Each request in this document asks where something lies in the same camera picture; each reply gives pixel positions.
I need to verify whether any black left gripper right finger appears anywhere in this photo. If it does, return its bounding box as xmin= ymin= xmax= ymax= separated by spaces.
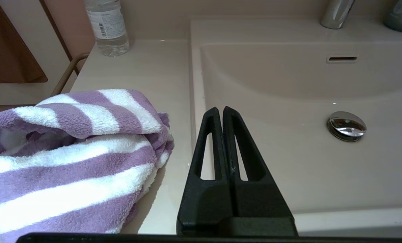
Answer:
xmin=222 ymin=106 xmax=294 ymax=219

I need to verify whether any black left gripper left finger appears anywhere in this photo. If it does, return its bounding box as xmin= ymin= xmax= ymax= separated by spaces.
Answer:
xmin=177 ymin=107 xmax=235 ymax=236

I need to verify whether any purple white striped towel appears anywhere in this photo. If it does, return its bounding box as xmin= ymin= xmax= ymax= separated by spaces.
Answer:
xmin=0 ymin=89 xmax=175 ymax=243

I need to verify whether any chrome lever faucet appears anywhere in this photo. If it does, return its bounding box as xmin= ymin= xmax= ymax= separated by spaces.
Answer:
xmin=320 ymin=0 xmax=356 ymax=30

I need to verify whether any beige ceramic sink basin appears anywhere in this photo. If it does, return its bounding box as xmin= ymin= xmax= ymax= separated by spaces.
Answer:
xmin=190 ymin=19 xmax=402 ymax=237

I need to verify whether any chrome drain stopper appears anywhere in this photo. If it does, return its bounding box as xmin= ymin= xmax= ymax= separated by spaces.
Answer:
xmin=327 ymin=111 xmax=367 ymax=142

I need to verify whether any slim clear plastic bottle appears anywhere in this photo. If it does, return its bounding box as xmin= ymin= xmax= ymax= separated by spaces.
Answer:
xmin=84 ymin=0 xmax=131 ymax=57

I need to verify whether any brass towel rail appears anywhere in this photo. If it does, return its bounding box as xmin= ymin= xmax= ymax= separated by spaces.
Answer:
xmin=51 ymin=53 xmax=90 ymax=97

